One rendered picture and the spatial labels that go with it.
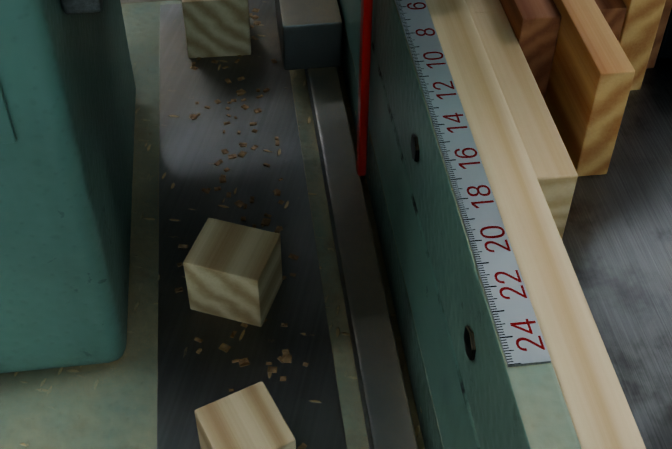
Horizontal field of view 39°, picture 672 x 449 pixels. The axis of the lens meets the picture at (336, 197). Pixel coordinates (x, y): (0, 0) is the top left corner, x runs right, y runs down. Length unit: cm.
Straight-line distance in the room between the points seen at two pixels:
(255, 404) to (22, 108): 16
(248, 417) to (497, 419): 15
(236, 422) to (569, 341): 17
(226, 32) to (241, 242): 21
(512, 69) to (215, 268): 17
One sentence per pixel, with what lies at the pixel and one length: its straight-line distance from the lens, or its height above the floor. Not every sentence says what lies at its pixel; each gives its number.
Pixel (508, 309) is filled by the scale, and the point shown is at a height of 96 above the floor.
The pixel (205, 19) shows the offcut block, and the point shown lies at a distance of 64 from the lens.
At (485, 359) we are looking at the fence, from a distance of 31.
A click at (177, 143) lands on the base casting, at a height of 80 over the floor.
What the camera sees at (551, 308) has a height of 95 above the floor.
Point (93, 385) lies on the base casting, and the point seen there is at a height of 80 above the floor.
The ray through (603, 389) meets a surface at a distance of 30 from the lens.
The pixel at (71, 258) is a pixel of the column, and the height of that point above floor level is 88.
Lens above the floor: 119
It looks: 44 degrees down
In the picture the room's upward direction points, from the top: 1 degrees clockwise
